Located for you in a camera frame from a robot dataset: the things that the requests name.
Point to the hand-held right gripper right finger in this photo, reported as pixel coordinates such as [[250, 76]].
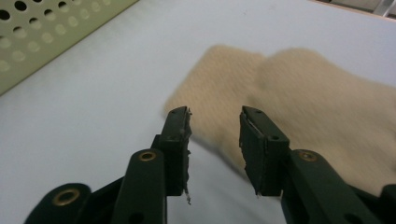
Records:
[[271, 155]]

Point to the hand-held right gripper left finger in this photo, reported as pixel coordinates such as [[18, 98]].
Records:
[[174, 149]]

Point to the beige knitted glove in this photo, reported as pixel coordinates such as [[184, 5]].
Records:
[[295, 102]]

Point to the yellow-green perforated plastic basket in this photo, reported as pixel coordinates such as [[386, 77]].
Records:
[[37, 34]]

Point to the light grey foam mat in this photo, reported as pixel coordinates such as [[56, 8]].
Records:
[[109, 109]]

